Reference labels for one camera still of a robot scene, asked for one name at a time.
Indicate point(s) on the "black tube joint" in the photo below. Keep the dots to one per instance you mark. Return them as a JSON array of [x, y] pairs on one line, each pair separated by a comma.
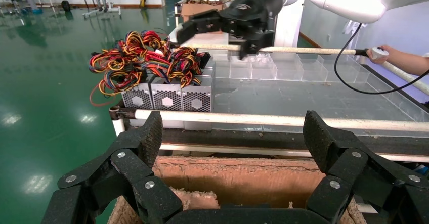
[[361, 52], [115, 113]]

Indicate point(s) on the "white handheld controller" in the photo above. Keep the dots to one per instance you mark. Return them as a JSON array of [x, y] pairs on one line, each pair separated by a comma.
[[380, 52]]

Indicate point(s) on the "operator bare forearm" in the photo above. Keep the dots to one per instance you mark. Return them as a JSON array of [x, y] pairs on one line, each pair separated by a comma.
[[409, 61]]

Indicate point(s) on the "clear acrylic divider tray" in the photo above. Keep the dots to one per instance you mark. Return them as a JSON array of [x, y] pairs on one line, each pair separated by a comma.
[[288, 70]]

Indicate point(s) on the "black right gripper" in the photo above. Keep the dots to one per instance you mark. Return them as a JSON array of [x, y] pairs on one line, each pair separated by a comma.
[[254, 11]]

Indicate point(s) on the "silver mesh power supply unit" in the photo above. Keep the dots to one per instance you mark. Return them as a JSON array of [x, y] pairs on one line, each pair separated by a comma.
[[196, 100], [166, 100], [137, 98]]

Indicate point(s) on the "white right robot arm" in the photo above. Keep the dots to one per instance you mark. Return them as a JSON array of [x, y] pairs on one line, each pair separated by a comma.
[[368, 1]]

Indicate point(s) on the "short white tube post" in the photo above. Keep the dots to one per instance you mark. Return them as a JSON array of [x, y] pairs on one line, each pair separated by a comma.
[[119, 127]]

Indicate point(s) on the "operator bare hand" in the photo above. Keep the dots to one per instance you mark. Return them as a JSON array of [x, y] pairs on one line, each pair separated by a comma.
[[377, 60]]

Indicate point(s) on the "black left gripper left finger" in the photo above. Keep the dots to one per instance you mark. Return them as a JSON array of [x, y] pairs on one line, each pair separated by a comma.
[[134, 169]]

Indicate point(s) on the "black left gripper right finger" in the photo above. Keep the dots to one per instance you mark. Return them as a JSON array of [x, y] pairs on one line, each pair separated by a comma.
[[355, 175]]

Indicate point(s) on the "worn brown cardboard box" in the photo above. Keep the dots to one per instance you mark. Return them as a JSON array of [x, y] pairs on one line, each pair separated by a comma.
[[241, 182]]

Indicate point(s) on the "black table edge strip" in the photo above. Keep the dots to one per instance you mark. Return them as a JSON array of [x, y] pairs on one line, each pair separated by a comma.
[[268, 140]]

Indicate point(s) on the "white work table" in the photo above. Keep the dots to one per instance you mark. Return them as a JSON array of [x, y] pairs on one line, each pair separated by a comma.
[[214, 37]]

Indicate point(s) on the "black round object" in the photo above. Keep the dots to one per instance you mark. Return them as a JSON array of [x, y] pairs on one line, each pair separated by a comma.
[[65, 6]]

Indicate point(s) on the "brown cardboard carton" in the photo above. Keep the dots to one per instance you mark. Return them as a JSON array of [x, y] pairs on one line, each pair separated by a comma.
[[191, 9]]

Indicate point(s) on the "frayed cardboard divider insert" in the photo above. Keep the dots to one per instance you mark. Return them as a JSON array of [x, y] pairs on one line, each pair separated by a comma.
[[197, 199]]

